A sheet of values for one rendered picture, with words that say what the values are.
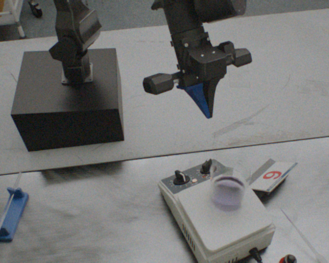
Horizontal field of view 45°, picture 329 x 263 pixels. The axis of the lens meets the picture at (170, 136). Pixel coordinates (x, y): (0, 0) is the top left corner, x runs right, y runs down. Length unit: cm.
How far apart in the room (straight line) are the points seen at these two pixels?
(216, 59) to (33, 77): 44
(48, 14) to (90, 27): 235
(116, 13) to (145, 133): 220
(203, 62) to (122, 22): 233
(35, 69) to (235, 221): 54
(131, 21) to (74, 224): 227
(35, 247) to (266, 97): 60
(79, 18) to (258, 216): 48
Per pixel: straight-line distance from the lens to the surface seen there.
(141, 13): 300
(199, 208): 67
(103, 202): 80
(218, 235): 65
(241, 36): 116
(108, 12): 306
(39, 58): 97
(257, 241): 69
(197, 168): 78
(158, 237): 74
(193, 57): 63
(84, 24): 79
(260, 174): 82
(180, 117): 92
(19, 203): 83
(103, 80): 88
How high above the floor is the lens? 156
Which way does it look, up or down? 49 degrees down
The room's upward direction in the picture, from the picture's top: 3 degrees counter-clockwise
